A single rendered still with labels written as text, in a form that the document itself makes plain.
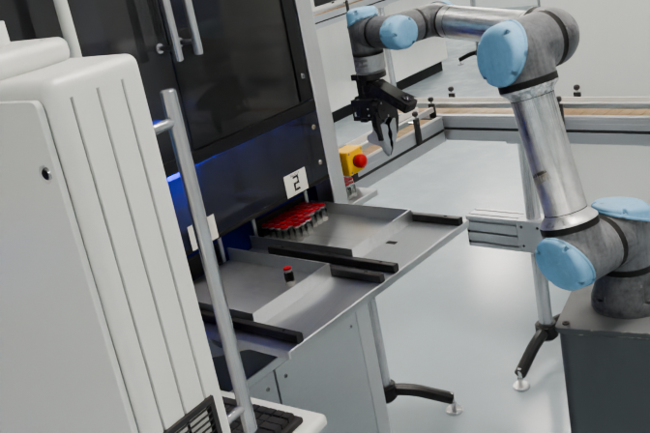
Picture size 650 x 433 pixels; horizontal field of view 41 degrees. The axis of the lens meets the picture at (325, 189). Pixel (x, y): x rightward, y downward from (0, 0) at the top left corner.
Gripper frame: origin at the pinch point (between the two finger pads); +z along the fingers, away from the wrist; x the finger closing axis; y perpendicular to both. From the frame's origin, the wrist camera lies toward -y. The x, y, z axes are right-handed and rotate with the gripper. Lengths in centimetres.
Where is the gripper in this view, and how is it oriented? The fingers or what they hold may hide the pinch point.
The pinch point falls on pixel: (391, 151)
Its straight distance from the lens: 216.5
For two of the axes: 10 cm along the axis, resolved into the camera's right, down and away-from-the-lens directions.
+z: 1.8, 9.3, 3.1
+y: -7.6, -0.6, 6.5
